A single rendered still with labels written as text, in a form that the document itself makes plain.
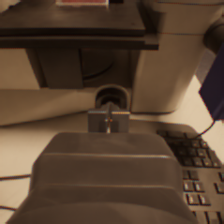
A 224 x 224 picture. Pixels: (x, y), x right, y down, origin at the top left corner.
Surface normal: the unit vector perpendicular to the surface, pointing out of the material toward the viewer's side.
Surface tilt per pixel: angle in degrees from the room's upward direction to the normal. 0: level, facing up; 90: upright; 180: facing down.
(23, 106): 48
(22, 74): 90
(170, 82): 90
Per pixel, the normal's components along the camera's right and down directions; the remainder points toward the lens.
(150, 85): -0.01, 0.74
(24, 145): 0.01, -0.67
